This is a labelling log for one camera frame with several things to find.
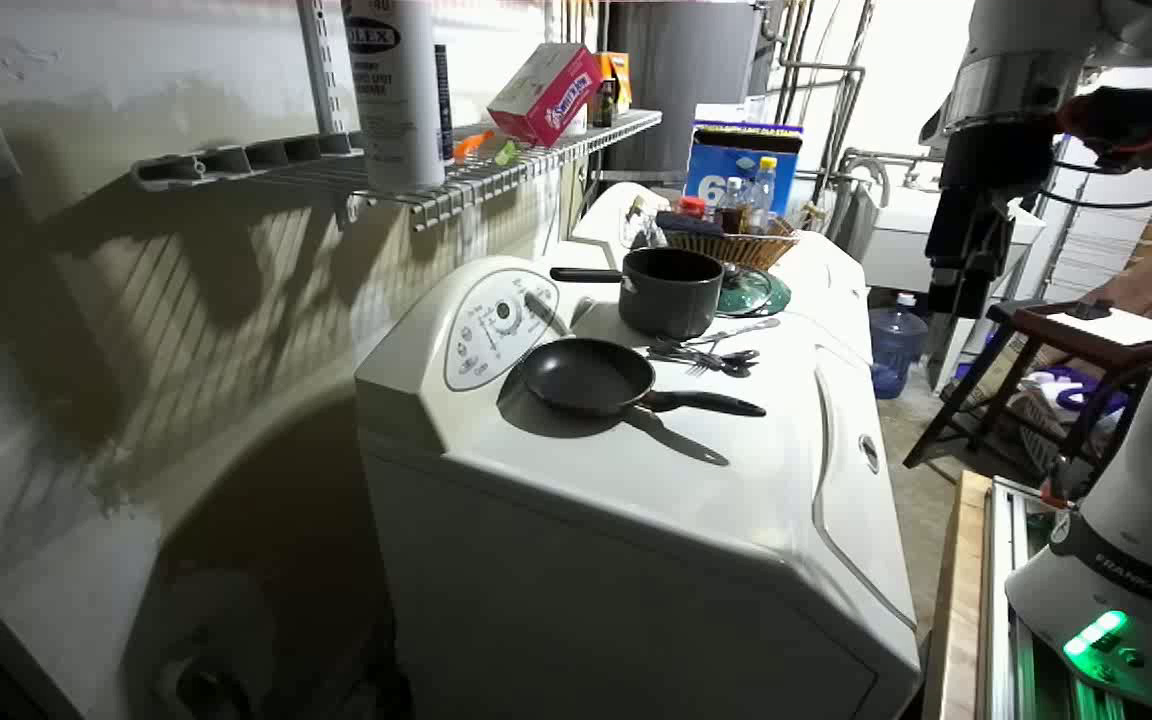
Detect black cooking pot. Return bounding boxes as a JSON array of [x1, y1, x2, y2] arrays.
[[549, 244, 729, 345]]

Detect black frying pan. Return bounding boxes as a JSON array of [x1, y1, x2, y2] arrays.
[[521, 338, 773, 427]]

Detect grey cylindrical tank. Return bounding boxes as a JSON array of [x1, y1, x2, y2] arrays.
[[620, 0, 763, 181]]

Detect green pot lid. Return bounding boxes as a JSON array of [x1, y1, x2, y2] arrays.
[[717, 270, 795, 324]]

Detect blue water jug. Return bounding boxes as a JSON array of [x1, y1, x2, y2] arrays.
[[864, 306, 934, 406]]

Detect brown wicker basket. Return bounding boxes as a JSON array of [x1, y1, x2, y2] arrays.
[[653, 214, 805, 275]]

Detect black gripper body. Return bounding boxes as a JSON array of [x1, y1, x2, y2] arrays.
[[924, 115, 1064, 291]]

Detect dark wooden chair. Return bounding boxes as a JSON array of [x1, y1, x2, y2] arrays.
[[900, 295, 1152, 489]]

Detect white wire shelf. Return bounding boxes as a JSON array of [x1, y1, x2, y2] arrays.
[[132, 107, 669, 239]]

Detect white washing machine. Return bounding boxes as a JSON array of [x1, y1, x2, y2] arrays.
[[352, 253, 927, 720]]

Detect long metal utensil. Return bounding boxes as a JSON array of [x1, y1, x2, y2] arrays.
[[646, 314, 783, 361]]

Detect metal scissors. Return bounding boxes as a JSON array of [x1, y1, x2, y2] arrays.
[[670, 342, 763, 382]]

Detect black gripper cable bundle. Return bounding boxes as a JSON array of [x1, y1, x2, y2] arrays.
[[1037, 83, 1152, 216]]

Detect wooden floor board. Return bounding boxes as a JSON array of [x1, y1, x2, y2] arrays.
[[934, 468, 1000, 720]]

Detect white paper sheet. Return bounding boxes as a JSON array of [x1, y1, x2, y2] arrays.
[[1045, 306, 1152, 354]]

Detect white spray can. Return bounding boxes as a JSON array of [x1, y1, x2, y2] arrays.
[[339, 0, 449, 205]]

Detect blue cardboard box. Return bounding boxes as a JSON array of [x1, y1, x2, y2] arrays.
[[680, 121, 807, 221]]

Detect clear plastic bottle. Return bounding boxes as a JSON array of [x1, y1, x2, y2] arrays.
[[710, 170, 754, 239]]

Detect red snack bag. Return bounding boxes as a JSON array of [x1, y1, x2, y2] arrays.
[[484, 40, 603, 153]]

